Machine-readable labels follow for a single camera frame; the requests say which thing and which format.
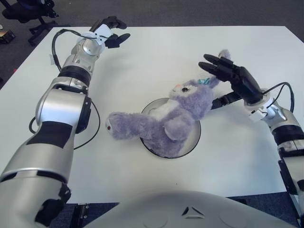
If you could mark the yellow black box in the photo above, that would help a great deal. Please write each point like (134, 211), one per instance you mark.
(7, 35)

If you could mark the white plate with black rim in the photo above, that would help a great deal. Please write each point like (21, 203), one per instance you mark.
(191, 142)

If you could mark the silver robot torso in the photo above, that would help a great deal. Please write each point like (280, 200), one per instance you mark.
(178, 211)

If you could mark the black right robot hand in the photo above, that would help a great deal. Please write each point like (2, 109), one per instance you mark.
(244, 83)

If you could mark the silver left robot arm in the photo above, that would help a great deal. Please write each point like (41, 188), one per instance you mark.
(57, 107)

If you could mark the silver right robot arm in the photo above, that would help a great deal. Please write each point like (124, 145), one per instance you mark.
(287, 128)

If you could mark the purple plush bunny doll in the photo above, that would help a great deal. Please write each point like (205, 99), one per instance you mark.
(180, 114)

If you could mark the black office chair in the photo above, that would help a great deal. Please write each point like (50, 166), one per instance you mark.
(21, 12)

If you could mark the white table leg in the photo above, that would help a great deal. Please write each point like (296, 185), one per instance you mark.
(294, 204)

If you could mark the black table bracket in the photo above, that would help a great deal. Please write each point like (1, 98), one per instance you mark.
(80, 213)

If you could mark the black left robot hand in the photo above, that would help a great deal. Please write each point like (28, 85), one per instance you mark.
(114, 41)

